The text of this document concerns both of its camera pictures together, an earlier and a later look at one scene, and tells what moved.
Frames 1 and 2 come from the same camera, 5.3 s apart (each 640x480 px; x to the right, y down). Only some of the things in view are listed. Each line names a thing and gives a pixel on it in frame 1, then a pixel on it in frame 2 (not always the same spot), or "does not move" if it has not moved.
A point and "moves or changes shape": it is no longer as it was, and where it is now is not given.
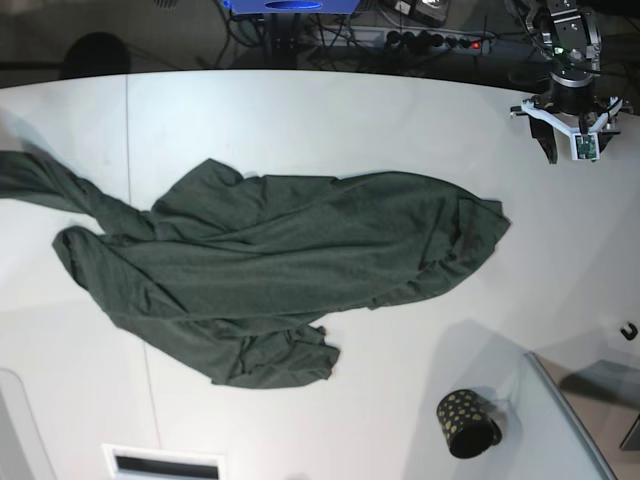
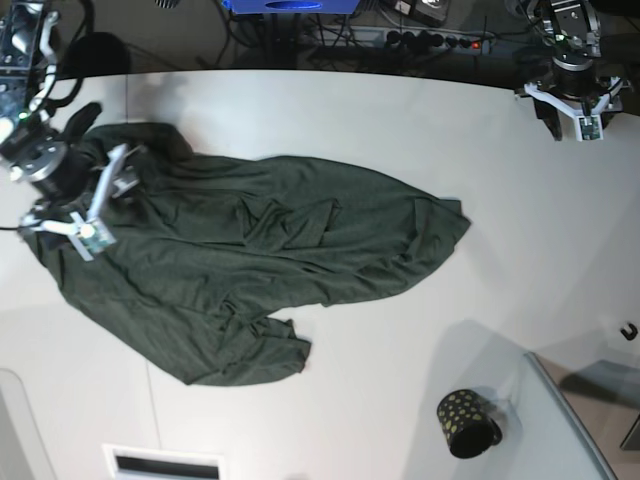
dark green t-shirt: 233,270 moves or changes shape
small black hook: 633,334 does not move
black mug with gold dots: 467,423 does not move
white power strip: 391,38 does not move
